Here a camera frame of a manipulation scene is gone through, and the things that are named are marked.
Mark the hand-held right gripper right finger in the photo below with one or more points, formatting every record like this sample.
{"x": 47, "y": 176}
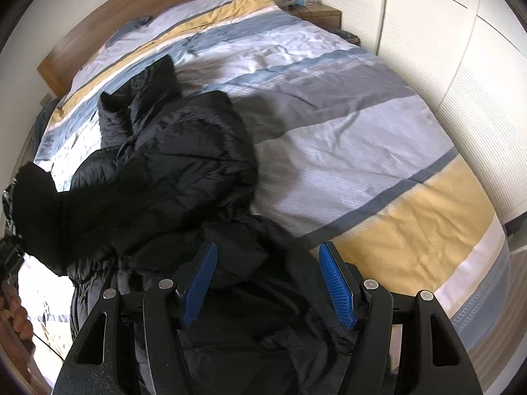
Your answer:
{"x": 337, "y": 286}

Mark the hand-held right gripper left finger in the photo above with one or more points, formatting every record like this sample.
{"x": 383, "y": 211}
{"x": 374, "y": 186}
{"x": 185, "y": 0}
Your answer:
{"x": 201, "y": 284}

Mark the black puffer jacket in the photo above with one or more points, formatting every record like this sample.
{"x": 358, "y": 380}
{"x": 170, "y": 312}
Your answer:
{"x": 173, "y": 164}

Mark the person's left hand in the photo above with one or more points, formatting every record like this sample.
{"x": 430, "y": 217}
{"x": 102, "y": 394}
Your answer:
{"x": 15, "y": 314}

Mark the grey-blue cloth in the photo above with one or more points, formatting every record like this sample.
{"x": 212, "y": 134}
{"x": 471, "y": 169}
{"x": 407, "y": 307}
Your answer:
{"x": 43, "y": 119}

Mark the striped duvet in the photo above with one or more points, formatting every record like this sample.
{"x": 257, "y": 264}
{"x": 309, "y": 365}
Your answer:
{"x": 329, "y": 131}

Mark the dark blue cloth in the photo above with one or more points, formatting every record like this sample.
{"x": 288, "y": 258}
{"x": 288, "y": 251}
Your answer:
{"x": 138, "y": 22}

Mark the wooden nightstand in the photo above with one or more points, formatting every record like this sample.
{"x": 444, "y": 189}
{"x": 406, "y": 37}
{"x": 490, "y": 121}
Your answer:
{"x": 321, "y": 13}

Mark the wooden headboard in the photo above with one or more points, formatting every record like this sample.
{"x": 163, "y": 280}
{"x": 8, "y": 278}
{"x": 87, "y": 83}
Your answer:
{"x": 123, "y": 8}

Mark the white wardrobe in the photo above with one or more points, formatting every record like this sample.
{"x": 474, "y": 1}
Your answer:
{"x": 432, "y": 28}

